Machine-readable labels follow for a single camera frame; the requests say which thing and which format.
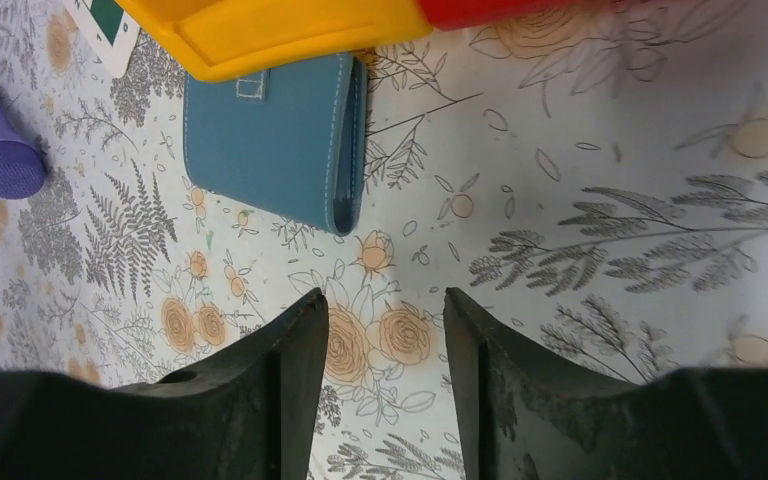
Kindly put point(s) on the blue leather card holder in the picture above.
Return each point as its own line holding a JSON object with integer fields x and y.
{"x": 288, "y": 140}

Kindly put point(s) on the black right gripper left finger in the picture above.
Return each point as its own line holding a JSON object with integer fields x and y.
{"x": 245, "y": 412}

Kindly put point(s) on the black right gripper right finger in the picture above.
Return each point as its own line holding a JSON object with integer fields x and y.
{"x": 524, "y": 412}

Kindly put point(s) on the yellow plastic bin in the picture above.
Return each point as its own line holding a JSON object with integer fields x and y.
{"x": 217, "y": 40}

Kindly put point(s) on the red plastic bin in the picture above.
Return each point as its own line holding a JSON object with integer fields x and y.
{"x": 450, "y": 15}

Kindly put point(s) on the floral patterned table mat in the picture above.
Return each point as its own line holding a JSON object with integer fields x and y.
{"x": 595, "y": 175}

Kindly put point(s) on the green white chessboard mat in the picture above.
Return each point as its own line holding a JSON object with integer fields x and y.
{"x": 110, "y": 31}

